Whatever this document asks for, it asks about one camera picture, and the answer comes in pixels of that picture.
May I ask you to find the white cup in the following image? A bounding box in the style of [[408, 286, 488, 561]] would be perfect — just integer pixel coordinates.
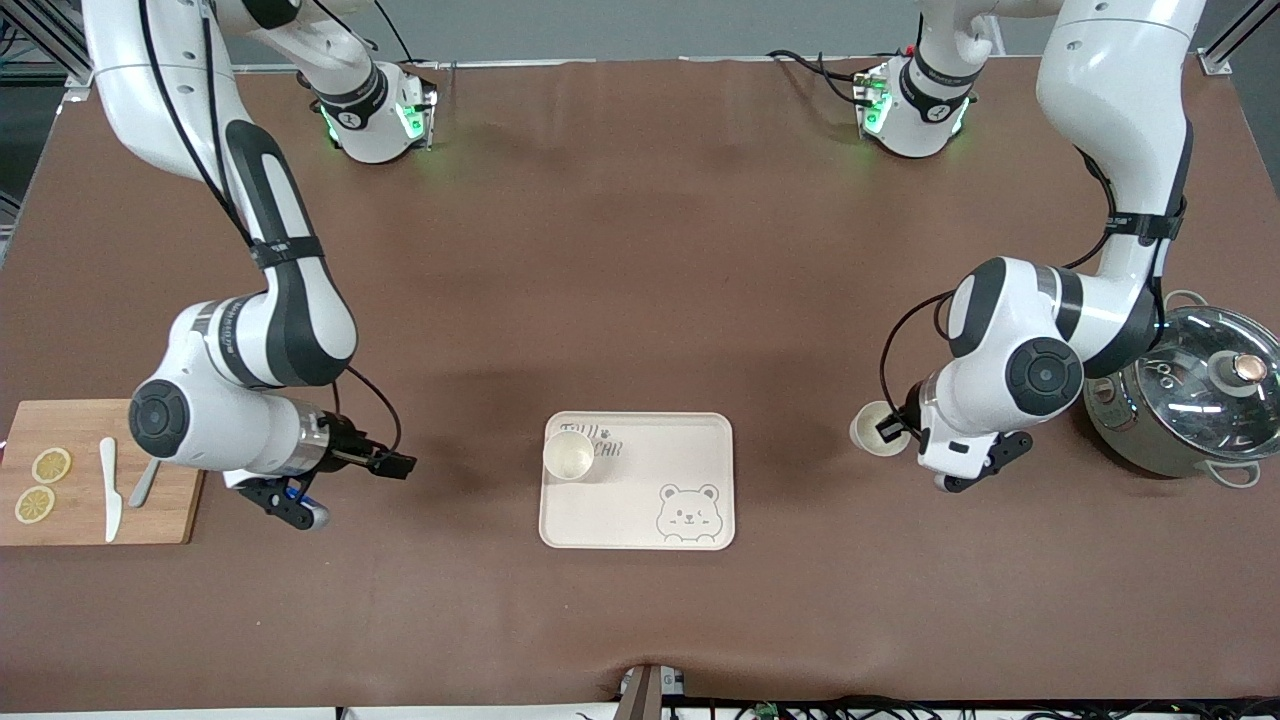
[[849, 400, 913, 459], [542, 428, 596, 483]]

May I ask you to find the grey plastic knife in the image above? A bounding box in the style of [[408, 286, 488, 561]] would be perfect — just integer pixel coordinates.
[[128, 455, 163, 509]]

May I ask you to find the beige bear print tray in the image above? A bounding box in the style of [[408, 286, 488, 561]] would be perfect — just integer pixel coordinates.
[[538, 411, 736, 552]]

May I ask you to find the grey electric cooking pot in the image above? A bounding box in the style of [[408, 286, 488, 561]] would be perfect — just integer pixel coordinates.
[[1083, 290, 1280, 489]]

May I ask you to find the white plastic knife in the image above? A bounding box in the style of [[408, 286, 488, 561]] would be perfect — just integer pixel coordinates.
[[98, 437, 124, 544]]

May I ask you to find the wooden cutting board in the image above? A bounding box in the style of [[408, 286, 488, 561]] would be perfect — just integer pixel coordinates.
[[0, 399, 206, 547]]

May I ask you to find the glass pot lid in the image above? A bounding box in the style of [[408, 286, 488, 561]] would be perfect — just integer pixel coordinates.
[[1138, 305, 1280, 461]]

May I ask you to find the brown table mat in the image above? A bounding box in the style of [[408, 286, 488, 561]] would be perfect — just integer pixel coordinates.
[[0, 57, 1280, 707]]

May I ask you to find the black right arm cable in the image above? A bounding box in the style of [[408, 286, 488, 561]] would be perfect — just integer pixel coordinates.
[[138, 0, 403, 463]]

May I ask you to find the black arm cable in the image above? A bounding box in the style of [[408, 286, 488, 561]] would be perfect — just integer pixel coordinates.
[[880, 120, 1191, 426], [138, 0, 403, 463]]

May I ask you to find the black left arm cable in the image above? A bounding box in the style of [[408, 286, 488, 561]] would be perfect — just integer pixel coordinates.
[[880, 120, 1191, 426]]

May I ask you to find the table edge clamp mount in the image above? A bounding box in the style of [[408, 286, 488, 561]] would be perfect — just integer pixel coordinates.
[[618, 662, 689, 720]]

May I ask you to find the black left base cable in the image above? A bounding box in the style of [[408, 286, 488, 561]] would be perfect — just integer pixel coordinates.
[[766, 48, 873, 106]]

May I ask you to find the black base cable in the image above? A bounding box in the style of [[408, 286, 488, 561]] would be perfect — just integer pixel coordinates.
[[372, 0, 443, 76], [766, 48, 873, 106]]

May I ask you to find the black right base cable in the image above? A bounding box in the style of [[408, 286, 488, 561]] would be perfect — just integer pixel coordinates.
[[372, 0, 443, 76]]

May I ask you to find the aluminium frame profile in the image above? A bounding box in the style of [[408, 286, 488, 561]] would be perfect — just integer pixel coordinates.
[[0, 0, 96, 96], [1195, 0, 1280, 76]]

